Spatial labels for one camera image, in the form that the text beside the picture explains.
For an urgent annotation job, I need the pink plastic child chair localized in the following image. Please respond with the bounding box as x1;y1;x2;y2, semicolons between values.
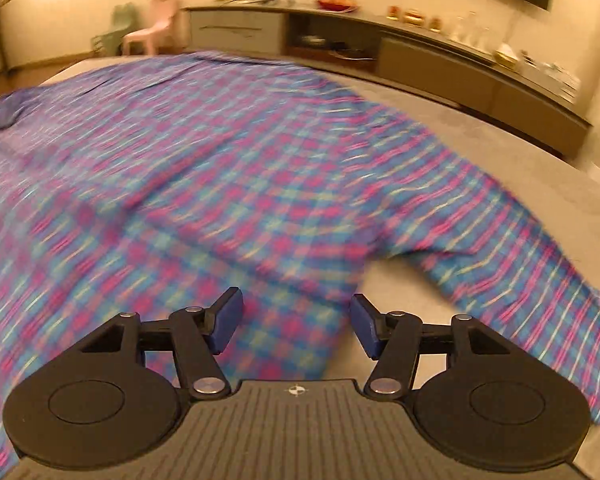
121;0;181;57

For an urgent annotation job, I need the white organizer box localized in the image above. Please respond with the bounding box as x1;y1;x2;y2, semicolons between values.
522;50;583;103

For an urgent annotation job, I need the long grey television cabinet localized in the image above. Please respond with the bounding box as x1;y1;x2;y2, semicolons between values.
182;4;593;158

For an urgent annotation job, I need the blue pink plaid shirt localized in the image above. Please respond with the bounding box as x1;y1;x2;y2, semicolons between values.
0;52;600;461

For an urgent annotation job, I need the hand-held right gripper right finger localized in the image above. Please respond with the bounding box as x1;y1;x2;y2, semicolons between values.
352;294;518;401

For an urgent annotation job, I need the green plastic child chair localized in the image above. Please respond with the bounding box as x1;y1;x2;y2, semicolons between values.
91;4;138;56

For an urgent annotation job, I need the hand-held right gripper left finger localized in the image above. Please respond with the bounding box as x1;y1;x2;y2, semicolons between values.
75;287;244;401

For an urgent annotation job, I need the set of clear glasses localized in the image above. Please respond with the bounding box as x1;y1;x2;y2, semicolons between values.
447;12;496;48

